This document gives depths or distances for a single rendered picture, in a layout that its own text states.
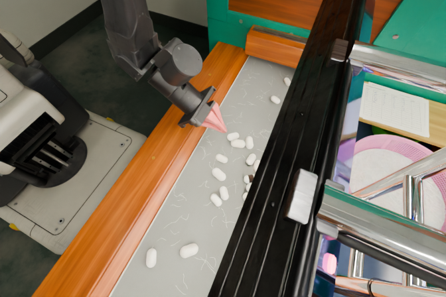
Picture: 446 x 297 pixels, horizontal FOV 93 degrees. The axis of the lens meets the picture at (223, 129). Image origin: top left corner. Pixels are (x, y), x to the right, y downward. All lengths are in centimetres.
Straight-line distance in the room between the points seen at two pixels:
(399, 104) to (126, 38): 70
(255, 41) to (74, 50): 197
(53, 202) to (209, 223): 87
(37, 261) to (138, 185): 107
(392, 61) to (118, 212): 52
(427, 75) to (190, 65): 30
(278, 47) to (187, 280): 61
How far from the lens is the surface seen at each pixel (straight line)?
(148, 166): 54
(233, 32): 78
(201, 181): 53
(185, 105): 44
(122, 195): 54
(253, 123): 61
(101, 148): 124
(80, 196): 118
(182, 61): 37
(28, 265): 158
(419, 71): 25
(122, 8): 37
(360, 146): 66
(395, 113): 74
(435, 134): 77
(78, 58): 232
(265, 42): 68
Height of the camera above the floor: 124
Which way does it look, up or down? 59 degrees down
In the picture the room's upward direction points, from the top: straight up
